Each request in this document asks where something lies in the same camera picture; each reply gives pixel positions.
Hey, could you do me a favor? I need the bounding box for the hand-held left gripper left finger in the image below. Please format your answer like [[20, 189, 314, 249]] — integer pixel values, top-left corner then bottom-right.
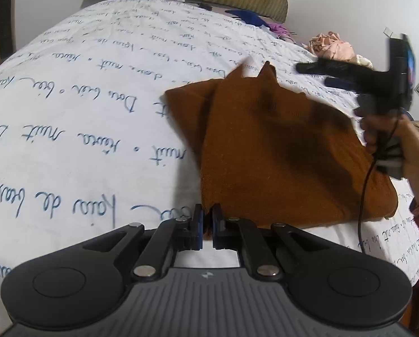
[[79, 204, 205, 282]]

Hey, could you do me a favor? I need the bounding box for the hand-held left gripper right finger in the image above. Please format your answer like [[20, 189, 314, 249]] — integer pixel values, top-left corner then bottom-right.
[[212, 204, 331, 282]]

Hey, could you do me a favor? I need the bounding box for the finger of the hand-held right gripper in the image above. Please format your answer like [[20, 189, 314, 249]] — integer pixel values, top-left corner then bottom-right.
[[323, 76, 364, 92], [295, 59, 366, 78]]

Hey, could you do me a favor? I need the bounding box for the brown knit sweater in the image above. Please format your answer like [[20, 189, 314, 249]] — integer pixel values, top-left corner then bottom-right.
[[164, 61, 400, 230]]

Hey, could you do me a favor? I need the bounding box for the person's right hand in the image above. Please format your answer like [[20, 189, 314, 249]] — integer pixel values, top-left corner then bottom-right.
[[360, 113, 419, 202]]

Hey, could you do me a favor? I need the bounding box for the pink cloth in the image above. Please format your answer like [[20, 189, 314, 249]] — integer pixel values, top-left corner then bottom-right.
[[308, 31, 355, 62]]

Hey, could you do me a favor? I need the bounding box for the purple cloth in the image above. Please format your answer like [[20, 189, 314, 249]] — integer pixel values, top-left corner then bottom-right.
[[267, 21, 297, 42]]

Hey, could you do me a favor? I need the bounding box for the blue cloth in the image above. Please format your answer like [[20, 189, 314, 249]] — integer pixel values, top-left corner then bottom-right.
[[225, 9, 271, 29]]

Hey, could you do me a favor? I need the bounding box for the white printed bed sheet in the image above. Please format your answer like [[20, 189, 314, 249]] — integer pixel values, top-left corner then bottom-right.
[[0, 0, 419, 327]]

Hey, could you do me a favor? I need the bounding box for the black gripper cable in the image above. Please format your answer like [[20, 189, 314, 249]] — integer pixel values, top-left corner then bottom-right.
[[357, 119, 403, 254]]

